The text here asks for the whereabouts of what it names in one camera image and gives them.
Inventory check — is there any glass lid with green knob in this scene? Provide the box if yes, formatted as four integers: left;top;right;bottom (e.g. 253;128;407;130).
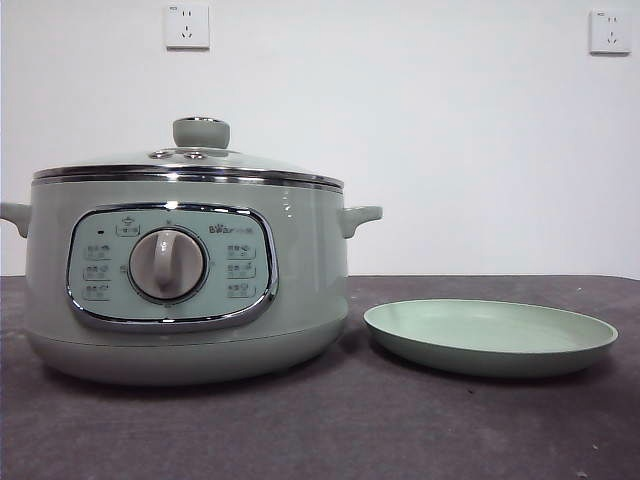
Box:
32;116;346;184

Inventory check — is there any pale green electric steamer pot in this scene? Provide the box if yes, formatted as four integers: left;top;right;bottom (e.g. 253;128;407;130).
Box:
0;172;384;387

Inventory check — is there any pale green round plate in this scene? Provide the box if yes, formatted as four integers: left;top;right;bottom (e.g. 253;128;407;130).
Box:
363;297;620;379

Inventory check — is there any white wall socket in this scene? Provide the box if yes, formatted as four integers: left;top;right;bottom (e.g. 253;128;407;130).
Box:
165;4;212;52
588;8;634;57

